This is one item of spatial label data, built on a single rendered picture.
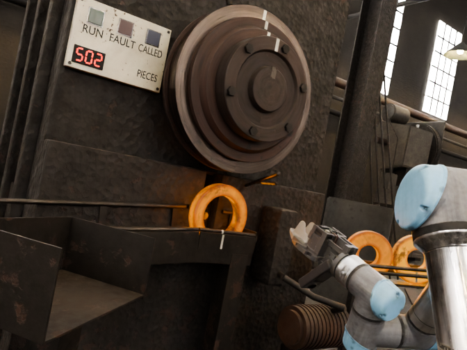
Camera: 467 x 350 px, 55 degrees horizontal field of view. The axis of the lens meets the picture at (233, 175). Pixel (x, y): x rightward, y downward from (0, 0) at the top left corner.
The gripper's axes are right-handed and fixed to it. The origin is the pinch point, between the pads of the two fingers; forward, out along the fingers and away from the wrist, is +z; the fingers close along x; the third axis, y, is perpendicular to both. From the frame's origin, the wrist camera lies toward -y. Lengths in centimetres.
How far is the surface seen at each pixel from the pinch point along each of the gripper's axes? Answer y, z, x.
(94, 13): 35, 40, 56
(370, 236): 1.9, 2.1, -34.4
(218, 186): 3.0, 18.4, 15.8
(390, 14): 155, 330, -340
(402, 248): 2.1, -4.1, -43.0
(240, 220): -5.2, 16.0, 5.7
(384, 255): -1.9, -2.4, -39.0
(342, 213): -46, 161, -209
